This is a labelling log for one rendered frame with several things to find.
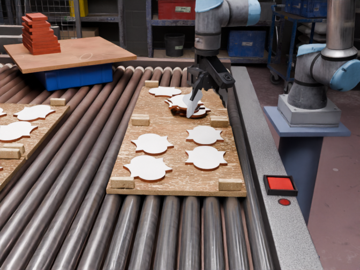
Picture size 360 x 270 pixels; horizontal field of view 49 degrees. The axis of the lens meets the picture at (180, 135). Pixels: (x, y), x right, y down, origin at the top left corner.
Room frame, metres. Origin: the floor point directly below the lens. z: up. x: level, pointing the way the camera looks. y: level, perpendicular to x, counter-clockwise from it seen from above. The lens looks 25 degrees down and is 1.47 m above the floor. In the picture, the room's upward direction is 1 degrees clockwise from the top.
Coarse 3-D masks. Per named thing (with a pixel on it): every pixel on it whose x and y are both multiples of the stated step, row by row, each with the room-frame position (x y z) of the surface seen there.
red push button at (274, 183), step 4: (268, 180) 0.90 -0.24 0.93; (272, 180) 0.90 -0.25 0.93; (276, 180) 0.90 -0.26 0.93; (280, 180) 0.90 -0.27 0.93; (284, 180) 0.90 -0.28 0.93; (288, 180) 0.90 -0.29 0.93; (268, 184) 0.88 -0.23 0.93; (272, 184) 0.88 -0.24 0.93; (276, 184) 0.88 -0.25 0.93; (280, 184) 0.88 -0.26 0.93; (284, 184) 0.88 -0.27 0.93; (288, 184) 0.88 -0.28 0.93; (272, 188) 0.86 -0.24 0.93; (276, 188) 0.86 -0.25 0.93; (280, 188) 0.86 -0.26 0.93; (284, 188) 0.86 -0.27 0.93; (288, 188) 0.86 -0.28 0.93; (292, 188) 0.86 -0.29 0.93
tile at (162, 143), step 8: (144, 136) 1.12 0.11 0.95; (152, 136) 1.12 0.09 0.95; (136, 144) 1.07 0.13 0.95; (144, 144) 1.07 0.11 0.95; (152, 144) 1.07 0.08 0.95; (160, 144) 1.07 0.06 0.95; (168, 144) 1.07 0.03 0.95; (136, 152) 1.03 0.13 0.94; (144, 152) 1.03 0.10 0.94; (152, 152) 1.02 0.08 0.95; (160, 152) 1.02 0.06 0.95
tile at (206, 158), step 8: (192, 152) 1.02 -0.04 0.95; (200, 152) 1.02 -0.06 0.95; (208, 152) 1.02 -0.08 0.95; (216, 152) 1.02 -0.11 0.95; (224, 152) 1.02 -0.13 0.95; (192, 160) 0.97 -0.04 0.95; (200, 160) 0.97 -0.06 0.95; (208, 160) 0.97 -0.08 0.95; (216, 160) 0.97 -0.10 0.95; (224, 160) 0.97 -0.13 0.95; (200, 168) 0.93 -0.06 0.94; (208, 168) 0.93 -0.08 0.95; (216, 168) 0.94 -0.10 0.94
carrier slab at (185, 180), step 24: (192, 144) 1.09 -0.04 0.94; (216, 144) 1.09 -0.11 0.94; (120, 168) 0.94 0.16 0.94; (192, 168) 0.94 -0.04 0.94; (240, 168) 0.95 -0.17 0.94; (120, 192) 0.83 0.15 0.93; (144, 192) 0.83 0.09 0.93; (168, 192) 0.83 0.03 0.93; (192, 192) 0.83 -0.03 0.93; (216, 192) 0.83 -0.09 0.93; (240, 192) 0.83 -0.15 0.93
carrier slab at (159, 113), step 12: (144, 96) 1.52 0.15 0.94; (204, 96) 1.53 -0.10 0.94; (216, 96) 1.53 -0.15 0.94; (144, 108) 1.39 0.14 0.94; (156, 108) 1.39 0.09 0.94; (168, 108) 1.39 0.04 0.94; (216, 108) 1.40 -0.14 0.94; (156, 120) 1.28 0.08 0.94; (168, 120) 1.28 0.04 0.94; (180, 120) 1.28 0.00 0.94; (192, 120) 1.28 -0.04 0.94; (204, 120) 1.28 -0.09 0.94; (228, 120) 1.29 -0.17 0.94
